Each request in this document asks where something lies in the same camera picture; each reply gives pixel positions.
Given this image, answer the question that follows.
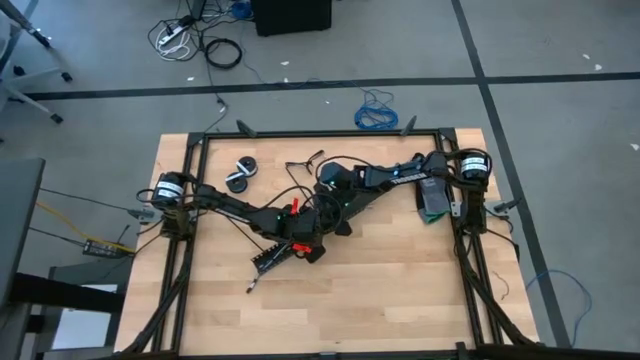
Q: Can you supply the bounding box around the loose blue floor cable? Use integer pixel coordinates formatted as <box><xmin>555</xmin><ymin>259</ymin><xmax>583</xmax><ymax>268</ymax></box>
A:
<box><xmin>524</xmin><ymin>269</ymin><xmax>594</xmax><ymax>349</ymax></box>

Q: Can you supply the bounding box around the thin black wire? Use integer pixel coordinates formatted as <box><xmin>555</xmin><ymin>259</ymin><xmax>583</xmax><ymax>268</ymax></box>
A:
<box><xmin>492</xmin><ymin>270</ymin><xmax>512</xmax><ymax>302</ymax></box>

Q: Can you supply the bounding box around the black aluminium table frame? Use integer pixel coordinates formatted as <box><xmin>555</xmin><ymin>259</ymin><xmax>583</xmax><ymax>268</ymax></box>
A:
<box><xmin>115</xmin><ymin>113</ymin><xmax>542</xmax><ymax>360</ymax></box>

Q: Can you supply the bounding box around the black controller box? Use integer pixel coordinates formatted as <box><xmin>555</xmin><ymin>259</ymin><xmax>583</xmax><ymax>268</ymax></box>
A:
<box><xmin>82</xmin><ymin>238</ymin><xmax>125</xmax><ymax>260</ymax></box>

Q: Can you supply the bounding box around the white power strip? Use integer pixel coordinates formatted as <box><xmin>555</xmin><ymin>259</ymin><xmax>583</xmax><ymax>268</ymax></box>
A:
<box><xmin>157</xmin><ymin>22</ymin><xmax>190</xmax><ymax>49</ymax></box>

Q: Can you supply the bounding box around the grey desk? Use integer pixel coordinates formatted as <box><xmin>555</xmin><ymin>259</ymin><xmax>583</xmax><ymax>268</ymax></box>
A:
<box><xmin>0</xmin><ymin>157</ymin><xmax>47</xmax><ymax>311</ymax></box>

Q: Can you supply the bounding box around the black duct cover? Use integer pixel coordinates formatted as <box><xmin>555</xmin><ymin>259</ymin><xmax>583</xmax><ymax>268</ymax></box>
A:
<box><xmin>319</xmin><ymin>187</ymin><xmax>389</xmax><ymax>241</ymax></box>

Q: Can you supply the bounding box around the black furniture beam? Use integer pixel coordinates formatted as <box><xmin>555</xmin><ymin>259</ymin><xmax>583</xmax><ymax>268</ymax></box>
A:
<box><xmin>9</xmin><ymin>272</ymin><xmax>127</xmax><ymax>315</ymax></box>

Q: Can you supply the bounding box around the blue cable coil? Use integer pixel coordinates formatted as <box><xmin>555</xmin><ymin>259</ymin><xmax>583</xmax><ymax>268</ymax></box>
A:
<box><xmin>353</xmin><ymin>88</ymin><xmax>400</xmax><ymax>130</ymax></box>

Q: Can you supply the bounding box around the grey office chair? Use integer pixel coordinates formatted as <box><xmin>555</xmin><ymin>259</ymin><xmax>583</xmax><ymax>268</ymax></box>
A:
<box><xmin>0</xmin><ymin>0</ymin><xmax>75</xmax><ymax>125</ymax></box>

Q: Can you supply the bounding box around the white cable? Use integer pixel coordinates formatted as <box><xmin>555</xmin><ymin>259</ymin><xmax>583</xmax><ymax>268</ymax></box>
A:
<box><xmin>244</xmin><ymin>243</ymin><xmax>294</xmax><ymax>295</ymax></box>

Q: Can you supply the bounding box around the coiled black cable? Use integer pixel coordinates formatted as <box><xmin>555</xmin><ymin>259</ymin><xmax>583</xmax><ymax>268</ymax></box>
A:
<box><xmin>204</xmin><ymin>38</ymin><xmax>244</xmax><ymax>70</ymax></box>

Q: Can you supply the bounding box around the black cabinet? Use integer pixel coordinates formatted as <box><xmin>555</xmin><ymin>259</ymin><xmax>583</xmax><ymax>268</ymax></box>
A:
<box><xmin>250</xmin><ymin>0</ymin><xmax>334</xmax><ymax>38</ymax></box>

